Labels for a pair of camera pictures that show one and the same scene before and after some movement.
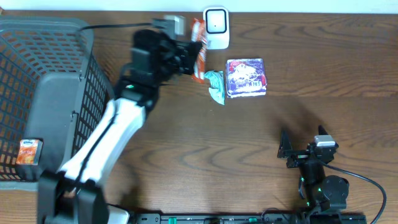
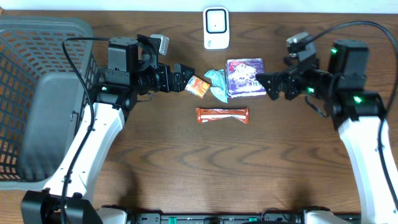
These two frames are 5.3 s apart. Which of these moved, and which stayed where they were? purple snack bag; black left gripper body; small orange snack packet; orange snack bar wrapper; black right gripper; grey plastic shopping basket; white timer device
Moved: small orange snack packet; black left gripper body; orange snack bar wrapper; black right gripper
Stayed: white timer device; grey plastic shopping basket; purple snack bag
